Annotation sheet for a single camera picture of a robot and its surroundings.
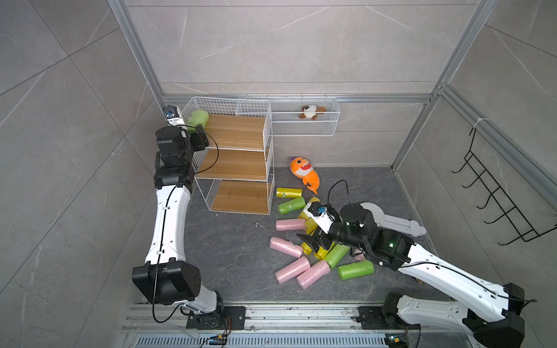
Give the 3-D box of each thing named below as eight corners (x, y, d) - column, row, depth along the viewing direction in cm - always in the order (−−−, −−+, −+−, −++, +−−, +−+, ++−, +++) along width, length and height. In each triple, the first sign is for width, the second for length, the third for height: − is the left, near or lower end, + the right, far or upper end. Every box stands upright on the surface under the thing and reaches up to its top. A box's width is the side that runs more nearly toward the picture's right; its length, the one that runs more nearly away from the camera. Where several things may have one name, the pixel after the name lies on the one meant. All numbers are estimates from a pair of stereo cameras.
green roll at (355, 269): (339, 280, 84) (342, 276, 80) (336, 269, 86) (338, 264, 83) (372, 275, 85) (376, 270, 81) (368, 263, 88) (371, 259, 84)
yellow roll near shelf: (276, 197, 108) (275, 193, 105) (276, 191, 110) (276, 187, 108) (301, 199, 107) (302, 195, 105) (301, 192, 110) (302, 188, 107)
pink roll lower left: (279, 286, 81) (279, 283, 79) (273, 275, 84) (273, 272, 81) (310, 267, 86) (311, 264, 83) (304, 258, 88) (305, 254, 86)
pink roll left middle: (268, 248, 92) (268, 244, 88) (272, 239, 94) (272, 234, 91) (299, 259, 88) (300, 255, 85) (302, 249, 91) (303, 245, 88)
